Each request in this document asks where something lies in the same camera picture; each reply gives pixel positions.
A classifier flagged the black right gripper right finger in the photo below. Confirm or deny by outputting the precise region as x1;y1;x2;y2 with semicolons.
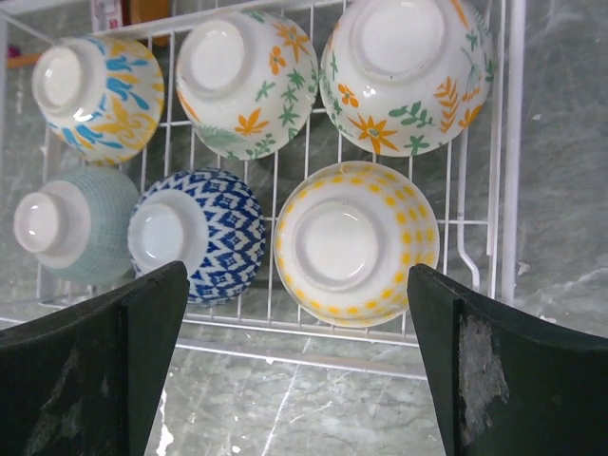
408;264;607;455

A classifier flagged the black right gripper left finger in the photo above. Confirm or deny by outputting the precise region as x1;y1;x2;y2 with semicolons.
1;261;189;455

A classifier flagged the plain light teal bowl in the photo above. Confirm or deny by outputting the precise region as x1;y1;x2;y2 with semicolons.
13;166;140;286

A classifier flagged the red patterned bowl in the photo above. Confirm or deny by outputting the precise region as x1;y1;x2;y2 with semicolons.
127;167;266;307

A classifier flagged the blue yellow patterned bowl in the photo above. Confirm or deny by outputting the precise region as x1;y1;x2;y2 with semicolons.
273;161;440;328

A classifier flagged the orange floral bowl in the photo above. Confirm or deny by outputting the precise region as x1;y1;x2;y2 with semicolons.
31;35;165;165
176;9;318;161
319;0;496;157

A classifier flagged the wooden shelf rack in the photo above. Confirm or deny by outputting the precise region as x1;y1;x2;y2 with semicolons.
1;0;170;27

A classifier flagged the small red white card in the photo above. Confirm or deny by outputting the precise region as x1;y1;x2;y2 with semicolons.
90;0;126;32

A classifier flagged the white wire dish rack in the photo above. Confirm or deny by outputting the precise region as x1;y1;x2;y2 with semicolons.
1;1;515;379

